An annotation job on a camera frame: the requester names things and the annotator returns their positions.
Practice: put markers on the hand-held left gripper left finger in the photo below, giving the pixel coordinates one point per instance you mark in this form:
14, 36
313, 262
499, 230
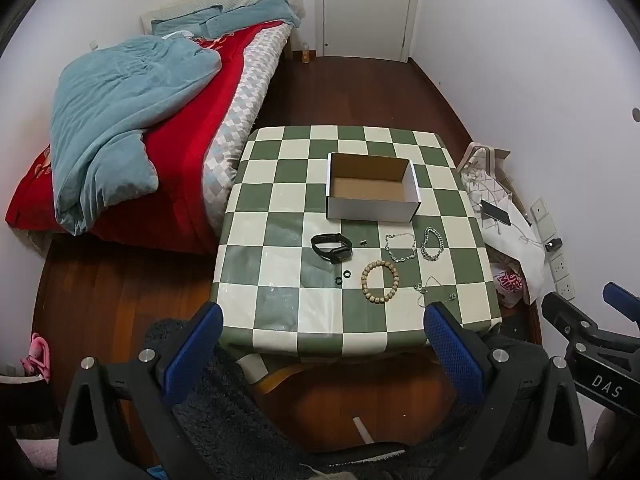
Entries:
196, 355

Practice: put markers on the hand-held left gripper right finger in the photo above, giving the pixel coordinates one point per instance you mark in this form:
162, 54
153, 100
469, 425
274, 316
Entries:
454, 355

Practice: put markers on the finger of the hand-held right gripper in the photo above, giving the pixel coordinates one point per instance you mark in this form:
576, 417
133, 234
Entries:
575, 327
622, 300

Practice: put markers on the black smart band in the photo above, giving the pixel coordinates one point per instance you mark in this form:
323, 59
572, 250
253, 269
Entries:
342, 253

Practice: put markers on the white cardboard box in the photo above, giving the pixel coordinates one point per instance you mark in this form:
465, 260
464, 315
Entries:
367, 187

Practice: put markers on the dark fluffy cloth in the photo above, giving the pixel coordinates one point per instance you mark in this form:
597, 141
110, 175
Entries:
240, 410

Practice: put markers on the red and white snack packet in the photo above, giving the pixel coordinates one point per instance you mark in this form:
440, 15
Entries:
509, 285

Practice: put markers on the white paper bag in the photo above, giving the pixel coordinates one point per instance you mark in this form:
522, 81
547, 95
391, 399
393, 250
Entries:
525, 260

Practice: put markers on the black charger plug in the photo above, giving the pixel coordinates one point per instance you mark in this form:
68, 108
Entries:
553, 245

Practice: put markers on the short white stick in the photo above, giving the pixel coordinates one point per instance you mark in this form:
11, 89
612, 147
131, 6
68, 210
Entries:
362, 430

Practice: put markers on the black phone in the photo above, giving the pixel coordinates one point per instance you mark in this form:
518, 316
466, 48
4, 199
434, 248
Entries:
496, 212

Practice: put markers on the green checkered tablecloth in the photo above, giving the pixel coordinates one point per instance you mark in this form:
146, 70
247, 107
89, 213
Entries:
280, 240

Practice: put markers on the pink slipper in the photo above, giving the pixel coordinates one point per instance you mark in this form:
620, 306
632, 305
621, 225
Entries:
37, 357

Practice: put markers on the white quilted bag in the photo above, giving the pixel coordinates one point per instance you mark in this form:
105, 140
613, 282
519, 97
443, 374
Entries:
487, 175

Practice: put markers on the bed with red sheet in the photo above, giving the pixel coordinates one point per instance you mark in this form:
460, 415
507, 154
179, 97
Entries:
185, 125

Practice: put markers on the blue duvet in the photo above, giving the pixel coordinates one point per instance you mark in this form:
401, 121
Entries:
125, 100

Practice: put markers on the grey checkered quilt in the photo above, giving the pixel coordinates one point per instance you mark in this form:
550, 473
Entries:
245, 90

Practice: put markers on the orange drink bottle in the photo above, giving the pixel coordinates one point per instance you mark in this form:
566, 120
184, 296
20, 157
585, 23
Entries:
305, 54

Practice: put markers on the blue pillow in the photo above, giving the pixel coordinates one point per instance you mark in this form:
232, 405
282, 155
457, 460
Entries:
185, 19

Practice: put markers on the crumpled blue cloth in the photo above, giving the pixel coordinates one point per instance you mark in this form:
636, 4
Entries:
255, 12

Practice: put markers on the white door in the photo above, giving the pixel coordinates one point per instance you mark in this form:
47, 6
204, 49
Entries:
367, 5

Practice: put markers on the white wall socket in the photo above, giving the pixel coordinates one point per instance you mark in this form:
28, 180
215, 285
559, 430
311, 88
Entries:
559, 267
565, 291

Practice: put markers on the white wall switch plate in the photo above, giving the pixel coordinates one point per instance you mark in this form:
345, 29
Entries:
540, 208
547, 228

